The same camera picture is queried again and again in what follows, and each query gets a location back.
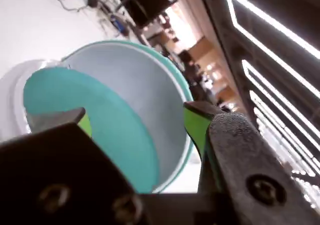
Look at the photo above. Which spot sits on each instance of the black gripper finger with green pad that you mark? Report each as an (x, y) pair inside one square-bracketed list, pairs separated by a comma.
[(245, 165)]

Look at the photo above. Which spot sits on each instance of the teal whale shaped bin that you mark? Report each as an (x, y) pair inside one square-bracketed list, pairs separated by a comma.
[(140, 85)]

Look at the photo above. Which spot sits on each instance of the black monitor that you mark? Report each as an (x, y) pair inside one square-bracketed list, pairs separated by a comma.
[(147, 0)]

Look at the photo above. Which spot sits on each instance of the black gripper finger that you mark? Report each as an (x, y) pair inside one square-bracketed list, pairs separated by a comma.
[(55, 172)]

